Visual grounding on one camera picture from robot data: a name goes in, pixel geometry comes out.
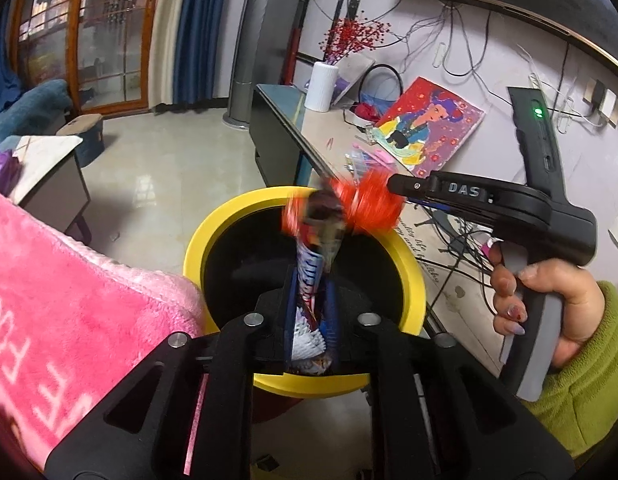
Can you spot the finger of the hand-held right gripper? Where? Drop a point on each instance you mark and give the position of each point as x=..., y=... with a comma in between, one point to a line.
x=411, y=184
x=454, y=208

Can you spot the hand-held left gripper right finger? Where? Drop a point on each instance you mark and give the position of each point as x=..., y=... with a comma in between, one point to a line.
x=334, y=325

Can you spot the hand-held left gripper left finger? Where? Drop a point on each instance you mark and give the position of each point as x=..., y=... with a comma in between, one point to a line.
x=290, y=320

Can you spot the red plastic bag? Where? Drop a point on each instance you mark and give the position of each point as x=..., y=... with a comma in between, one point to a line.
x=374, y=202

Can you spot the blue white snack wrapper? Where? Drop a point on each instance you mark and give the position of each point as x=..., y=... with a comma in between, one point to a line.
x=309, y=270

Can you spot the yellow black trash bin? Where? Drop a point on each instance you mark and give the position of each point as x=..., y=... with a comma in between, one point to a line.
x=209, y=230

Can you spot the person's right forearm green sleeve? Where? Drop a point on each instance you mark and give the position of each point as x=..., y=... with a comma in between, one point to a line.
x=589, y=390

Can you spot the person's right hand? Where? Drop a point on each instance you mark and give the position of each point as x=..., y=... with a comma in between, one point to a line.
x=579, y=310

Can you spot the pink packets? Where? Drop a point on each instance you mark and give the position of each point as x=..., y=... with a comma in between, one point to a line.
x=369, y=157

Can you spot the colourful figure painting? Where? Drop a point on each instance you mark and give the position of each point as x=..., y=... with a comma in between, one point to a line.
x=429, y=125

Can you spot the white ribbed vase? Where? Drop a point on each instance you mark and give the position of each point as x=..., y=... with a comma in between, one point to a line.
x=319, y=87

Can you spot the black tv cabinet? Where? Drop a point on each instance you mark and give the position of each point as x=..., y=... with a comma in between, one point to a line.
x=284, y=135

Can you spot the red berry branches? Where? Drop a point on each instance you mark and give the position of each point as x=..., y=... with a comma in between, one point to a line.
x=349, y=40

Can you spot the grey tower air conditioner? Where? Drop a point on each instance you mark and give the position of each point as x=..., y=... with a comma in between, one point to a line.
x=254, y=35

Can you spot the pink fleece blanket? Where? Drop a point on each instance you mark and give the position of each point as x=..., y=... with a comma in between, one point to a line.
x=64, y=310

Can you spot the dark blue stool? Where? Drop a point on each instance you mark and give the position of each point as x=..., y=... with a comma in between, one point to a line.
x=84, y=135

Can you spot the white top side table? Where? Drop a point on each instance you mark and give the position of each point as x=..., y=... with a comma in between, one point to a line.
x=39, y=155

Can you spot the crumpled purple wrapper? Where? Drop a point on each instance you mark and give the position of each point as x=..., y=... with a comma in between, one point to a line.
x=4, y=170

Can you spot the wooden glass door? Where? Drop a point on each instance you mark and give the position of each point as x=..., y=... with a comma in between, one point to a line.
x=114, y=35

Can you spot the blue sofa blanket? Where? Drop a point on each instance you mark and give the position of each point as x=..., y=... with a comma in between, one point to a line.
x=29, y=105

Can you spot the wall socket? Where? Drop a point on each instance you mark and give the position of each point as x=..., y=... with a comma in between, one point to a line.
x=601, y=102

